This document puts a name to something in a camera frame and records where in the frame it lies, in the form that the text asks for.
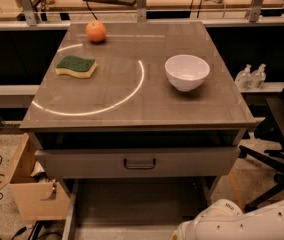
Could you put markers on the left clear bottle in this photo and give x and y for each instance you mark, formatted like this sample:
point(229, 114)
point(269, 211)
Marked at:
point(243, 77)

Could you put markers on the right clear bottle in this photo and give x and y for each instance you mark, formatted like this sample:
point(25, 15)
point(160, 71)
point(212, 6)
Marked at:
point(258, 77)

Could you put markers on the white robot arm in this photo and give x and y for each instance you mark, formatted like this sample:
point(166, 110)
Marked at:
point(224, 220)

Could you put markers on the orange fruit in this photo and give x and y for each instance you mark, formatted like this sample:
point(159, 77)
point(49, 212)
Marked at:
point(95, 31)

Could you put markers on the grey drawer cabinet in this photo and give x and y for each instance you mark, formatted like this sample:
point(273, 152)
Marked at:
point(129, 103)

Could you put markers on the clear bottle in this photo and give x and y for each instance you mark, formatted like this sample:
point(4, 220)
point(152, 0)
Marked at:
point(258, 77)
point(243, 77)

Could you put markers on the green yellow sponge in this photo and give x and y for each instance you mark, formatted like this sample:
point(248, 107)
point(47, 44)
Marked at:
point(76, 67)

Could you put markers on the white bowl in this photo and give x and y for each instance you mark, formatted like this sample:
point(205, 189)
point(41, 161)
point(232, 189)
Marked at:
point(186, 72)

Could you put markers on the cardboard box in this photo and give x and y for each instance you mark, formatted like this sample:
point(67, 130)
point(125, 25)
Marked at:
point(36, 199)

